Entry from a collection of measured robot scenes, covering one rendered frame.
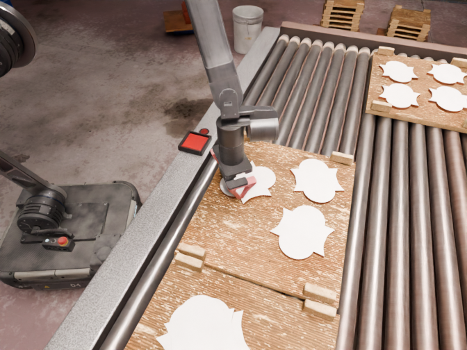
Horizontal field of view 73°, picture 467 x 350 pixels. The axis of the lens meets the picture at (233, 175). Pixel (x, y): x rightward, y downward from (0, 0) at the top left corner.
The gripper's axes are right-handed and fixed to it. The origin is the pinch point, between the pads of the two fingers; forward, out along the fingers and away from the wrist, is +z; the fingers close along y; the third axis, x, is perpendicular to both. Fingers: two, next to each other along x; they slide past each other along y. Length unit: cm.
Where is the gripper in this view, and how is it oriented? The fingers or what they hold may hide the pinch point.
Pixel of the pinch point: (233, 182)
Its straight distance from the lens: 79.0
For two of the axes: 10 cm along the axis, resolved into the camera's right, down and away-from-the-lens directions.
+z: 0.4, 6.6, 7.5
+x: -9.4, 2.9, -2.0
